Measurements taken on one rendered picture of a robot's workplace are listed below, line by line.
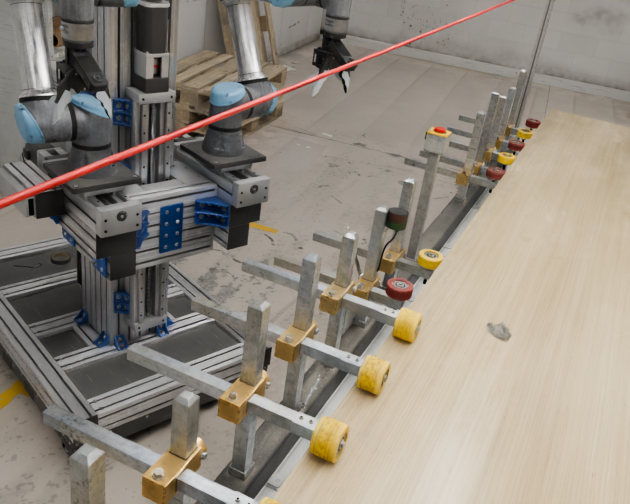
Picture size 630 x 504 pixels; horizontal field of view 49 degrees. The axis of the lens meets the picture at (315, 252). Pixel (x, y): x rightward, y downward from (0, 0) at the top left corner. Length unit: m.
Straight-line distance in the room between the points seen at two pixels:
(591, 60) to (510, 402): 8.23
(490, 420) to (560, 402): 0.21
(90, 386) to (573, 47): 8.08
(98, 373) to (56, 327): 0.34
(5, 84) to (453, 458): 3.59
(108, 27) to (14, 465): 1.52
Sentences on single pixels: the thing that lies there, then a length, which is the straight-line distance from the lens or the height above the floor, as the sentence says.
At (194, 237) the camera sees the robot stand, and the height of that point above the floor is 0.75.
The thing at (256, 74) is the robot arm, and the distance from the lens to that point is 2.54.
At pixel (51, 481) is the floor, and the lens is 2.68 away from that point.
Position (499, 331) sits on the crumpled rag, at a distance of 1.97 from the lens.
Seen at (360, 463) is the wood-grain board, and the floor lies 0.90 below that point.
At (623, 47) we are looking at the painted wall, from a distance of 9.76.
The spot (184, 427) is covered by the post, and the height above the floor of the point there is 1.04.
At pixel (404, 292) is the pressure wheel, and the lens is 2.06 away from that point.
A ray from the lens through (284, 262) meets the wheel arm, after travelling 2.21.
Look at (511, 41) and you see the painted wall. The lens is 9.75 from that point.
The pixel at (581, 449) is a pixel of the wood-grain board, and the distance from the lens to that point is 1.71.
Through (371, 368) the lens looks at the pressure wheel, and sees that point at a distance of 1.61.
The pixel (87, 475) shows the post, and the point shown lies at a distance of 1.08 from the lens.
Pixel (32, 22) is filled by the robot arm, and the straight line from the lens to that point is 2.21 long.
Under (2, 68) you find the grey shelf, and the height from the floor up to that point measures 0.75.
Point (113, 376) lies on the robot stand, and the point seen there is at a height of 0.21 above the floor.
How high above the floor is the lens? 1.92
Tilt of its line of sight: 28 degrees down
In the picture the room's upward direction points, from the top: 9 degrees clockwise
